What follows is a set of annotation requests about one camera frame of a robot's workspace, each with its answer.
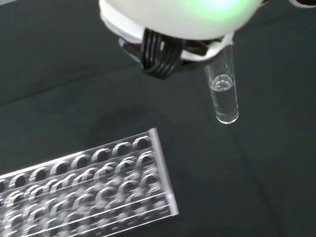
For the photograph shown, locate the black bench cloth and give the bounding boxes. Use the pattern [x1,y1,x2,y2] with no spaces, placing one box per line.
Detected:
[0,0,316,237]

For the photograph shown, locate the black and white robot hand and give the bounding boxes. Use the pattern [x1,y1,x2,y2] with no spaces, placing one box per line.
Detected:
[98,0,270,80]

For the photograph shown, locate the clear test tube rack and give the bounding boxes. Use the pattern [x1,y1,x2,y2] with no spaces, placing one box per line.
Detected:
[0,127,179,237]

